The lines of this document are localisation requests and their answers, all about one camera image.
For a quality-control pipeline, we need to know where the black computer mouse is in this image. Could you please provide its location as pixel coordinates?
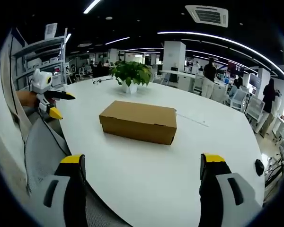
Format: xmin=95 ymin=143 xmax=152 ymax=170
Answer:
xmin=255 ymin=159 xmax=265 ymax=176

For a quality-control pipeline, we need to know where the person's beige clothing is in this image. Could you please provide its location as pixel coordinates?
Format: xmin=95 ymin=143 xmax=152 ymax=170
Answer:
xmin=0 ymin=37 xmax=34 ymax=197

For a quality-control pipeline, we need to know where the brown cardboard shoe box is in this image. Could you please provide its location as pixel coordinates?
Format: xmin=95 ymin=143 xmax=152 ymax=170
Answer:
xmin=98 ymin=100 xmax=178 ymax=146

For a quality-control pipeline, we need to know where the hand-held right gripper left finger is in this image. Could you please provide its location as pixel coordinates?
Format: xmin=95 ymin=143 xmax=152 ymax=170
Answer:
xmin=32 ymin=154 xmax=88 ymax=227

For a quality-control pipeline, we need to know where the white mesh office chair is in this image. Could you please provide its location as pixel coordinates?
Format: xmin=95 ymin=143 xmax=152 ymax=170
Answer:
xmin=228 ymin=87 xmax=250 ymax=112
xmin=244 ymin=96 xmax=266 ymax=123

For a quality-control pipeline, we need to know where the small black and white device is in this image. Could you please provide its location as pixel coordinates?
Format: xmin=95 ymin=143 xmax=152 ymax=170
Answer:
xmin=92 ymin=78 xmax=114 ymax=85

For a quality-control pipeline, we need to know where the green potted plant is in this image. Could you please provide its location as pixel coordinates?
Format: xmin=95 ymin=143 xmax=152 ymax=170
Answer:
xmin=108 ymin=61 xmax=153 ymax=95

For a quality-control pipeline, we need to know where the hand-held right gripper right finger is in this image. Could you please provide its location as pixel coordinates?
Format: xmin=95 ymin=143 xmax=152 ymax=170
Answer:
xmin=198 ymin=153 xmax=264 ymax=227

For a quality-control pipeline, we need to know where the grey mesh office chair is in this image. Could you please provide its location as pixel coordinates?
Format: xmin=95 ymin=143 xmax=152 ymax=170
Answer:
xmin=23 ymin=118 xmax=124 ymax=227

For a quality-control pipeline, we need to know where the ceiling air conditioner vent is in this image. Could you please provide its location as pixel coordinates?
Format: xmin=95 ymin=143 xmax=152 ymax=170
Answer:
xmin=185 ymin=5 xmax=229 ymax=28

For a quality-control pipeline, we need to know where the grey metal shelving rack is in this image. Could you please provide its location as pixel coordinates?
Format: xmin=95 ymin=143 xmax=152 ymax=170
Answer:
xmin=10 ymin=27 xmax=68 ymax=91

